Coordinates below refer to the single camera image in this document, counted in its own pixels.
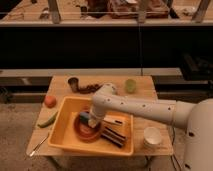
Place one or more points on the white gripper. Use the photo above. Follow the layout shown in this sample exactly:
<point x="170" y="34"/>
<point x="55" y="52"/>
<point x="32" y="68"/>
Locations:
<point x="94" y="121"/>

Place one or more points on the blue sponge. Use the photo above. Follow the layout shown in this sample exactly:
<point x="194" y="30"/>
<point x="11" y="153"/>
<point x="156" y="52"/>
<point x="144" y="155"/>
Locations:
<point x="84" y="117"/>

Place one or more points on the red bowl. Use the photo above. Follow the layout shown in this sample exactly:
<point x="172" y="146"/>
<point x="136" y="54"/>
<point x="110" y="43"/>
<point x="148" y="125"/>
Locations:
<point x="84" y="132"/>

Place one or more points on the yellow plastic tub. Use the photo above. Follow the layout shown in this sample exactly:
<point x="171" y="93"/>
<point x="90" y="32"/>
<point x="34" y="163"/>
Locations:
<point x="63" y="135"/>

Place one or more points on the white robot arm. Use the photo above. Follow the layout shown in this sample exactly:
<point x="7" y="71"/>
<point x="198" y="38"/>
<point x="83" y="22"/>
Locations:
<point x="195" y="118"/>

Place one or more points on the dark striped block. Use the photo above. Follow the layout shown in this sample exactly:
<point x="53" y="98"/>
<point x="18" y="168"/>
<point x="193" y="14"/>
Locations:
<point x="114" y="137"/>

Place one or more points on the dark metal cup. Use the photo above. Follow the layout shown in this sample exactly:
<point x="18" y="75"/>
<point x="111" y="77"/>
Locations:
<point x="74" y="84"/>

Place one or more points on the orange tomato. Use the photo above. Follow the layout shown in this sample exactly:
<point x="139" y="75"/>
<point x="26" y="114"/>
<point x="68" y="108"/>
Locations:
<point x="50" y="101"/>

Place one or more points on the metal spoon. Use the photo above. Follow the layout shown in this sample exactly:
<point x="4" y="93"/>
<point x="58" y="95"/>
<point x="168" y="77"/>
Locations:
<point x="38" y="145"/>

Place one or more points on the green cucumber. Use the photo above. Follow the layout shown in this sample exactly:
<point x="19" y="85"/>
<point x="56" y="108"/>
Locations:
<point x="48" y="122"/>

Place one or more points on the green cup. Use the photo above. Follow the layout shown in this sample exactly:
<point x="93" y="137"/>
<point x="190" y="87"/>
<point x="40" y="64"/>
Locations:
<point x="130" y="86"/>

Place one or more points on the white handled spatula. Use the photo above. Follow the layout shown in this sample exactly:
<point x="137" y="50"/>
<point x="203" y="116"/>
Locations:
<point x="112" y="120"/>

